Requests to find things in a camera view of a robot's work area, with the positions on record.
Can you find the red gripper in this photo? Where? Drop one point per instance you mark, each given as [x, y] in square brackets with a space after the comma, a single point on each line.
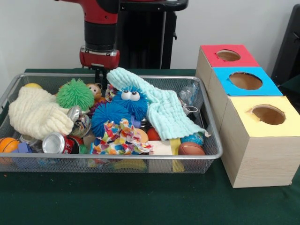
[99, 61]

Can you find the orange monkey plush toy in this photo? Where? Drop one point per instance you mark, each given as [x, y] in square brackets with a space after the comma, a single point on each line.
[95, 91]

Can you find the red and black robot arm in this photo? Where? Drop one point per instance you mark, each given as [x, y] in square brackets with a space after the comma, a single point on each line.
[99, 28]

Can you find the wooden box with three holes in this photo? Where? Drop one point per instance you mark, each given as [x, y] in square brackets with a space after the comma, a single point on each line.
[262, 159]

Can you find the green spiky rubber ball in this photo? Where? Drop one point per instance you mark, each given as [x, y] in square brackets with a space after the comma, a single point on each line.
[75, 93]

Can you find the blue spiky rubber ball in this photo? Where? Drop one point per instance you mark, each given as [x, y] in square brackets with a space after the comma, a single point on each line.
[107, 117]

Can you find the blue spiky ball with eyes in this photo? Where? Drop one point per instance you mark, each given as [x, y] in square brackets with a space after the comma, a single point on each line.
[131, 106]

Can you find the colourful patterned cloth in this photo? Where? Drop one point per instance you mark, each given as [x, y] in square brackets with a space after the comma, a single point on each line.
[117, 140]

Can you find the yellow ball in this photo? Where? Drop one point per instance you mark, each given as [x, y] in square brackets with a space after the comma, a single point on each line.
[34, 85]

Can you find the cream quilted cloth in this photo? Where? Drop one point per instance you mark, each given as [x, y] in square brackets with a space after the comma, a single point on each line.
[35, 112]

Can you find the light blue quilted cloth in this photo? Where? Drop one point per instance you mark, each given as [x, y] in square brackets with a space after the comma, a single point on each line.
[168, 112]

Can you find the red soda can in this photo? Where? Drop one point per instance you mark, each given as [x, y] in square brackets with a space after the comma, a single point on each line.
[54, 143]

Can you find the orange toy basketball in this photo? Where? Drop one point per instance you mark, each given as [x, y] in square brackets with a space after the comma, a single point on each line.
[8, 145]

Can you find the brown toy football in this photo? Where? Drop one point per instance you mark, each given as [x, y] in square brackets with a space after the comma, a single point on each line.
[191, 148]

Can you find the dark green table cloth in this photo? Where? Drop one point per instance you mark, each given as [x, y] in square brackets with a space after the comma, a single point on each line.
[140, 199]

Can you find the black upright panel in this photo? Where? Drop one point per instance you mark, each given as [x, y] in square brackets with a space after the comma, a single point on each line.
[290, 47]

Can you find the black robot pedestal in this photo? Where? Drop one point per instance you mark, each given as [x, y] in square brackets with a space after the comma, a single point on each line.
[145, 35]

